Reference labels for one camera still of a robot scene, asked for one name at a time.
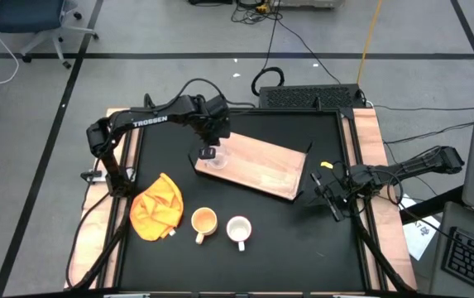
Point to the black aluminium table frame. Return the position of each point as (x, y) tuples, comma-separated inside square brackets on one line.
[(348, 136)]

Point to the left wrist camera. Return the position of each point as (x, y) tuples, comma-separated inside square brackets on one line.
[(218, 107)]

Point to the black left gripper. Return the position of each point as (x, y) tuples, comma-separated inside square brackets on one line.
[(214, 130)]

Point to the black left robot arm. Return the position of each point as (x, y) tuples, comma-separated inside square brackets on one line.
[(149, 120)]

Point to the white printed paper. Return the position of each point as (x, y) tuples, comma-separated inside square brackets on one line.
[(420, 236)]

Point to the black computer tower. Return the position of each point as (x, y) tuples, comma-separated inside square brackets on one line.
[(307, 97)]

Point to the black desk leg bar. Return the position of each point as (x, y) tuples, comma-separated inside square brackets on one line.
[(431, 205)]

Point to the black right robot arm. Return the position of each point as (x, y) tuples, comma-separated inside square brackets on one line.
[(418, 165)]

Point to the yellow tag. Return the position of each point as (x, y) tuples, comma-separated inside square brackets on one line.
[(327, 165)]

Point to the peach plastic mug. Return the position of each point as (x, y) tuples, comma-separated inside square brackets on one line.
[(204, 221)]

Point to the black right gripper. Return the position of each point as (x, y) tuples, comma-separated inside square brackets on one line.
[(344, 186)]

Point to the blue grey office chair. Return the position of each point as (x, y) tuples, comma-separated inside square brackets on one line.
[(30, 14)]

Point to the orange cloth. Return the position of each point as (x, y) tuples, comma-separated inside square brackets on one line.
[(156, 211)]

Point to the grey floor box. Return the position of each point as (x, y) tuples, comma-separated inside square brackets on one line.
[(309, 3)]

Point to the grey white patterned mug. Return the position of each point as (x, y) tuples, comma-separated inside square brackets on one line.
[(238, 229)]

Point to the silver arm base bracket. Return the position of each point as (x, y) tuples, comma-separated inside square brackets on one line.
[(96, 176)]

